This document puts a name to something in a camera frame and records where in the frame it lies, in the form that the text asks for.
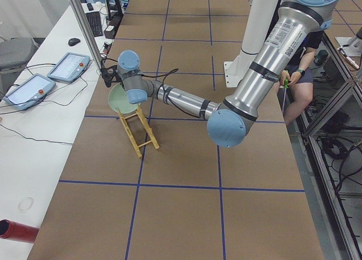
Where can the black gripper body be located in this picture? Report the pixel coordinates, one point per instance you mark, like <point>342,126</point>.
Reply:
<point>120,79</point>

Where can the light green plate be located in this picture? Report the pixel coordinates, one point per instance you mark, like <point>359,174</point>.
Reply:
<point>118,101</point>

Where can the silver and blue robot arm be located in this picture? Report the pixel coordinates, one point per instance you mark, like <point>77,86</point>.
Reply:
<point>230,121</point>

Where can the teach pendant tablet far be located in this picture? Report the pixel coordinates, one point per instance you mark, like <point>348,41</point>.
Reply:
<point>69,68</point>

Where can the teach pendant tablet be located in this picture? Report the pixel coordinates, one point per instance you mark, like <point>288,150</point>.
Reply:
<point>69,68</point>
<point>30,92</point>

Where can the wooden dish rack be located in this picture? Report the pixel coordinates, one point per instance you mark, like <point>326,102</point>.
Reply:
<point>137,129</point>

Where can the black computer mouse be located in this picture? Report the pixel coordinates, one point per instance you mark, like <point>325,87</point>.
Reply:
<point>73,41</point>

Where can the black keyboard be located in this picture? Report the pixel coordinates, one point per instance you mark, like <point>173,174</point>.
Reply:
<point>95,23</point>

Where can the teach pendant tablet near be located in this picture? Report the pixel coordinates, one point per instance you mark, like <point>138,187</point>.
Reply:
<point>30,92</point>

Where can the seated person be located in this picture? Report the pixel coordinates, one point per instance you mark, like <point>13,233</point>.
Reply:
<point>299,76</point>

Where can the red cylinder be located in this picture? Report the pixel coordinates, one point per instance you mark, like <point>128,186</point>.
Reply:
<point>15,231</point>

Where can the aluminium frame post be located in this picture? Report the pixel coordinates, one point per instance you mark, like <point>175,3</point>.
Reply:
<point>86,30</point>

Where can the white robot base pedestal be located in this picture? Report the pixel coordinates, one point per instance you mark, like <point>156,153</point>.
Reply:
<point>258,24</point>

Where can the metal frame rail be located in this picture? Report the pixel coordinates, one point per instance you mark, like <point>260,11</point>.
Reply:
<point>332,129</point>

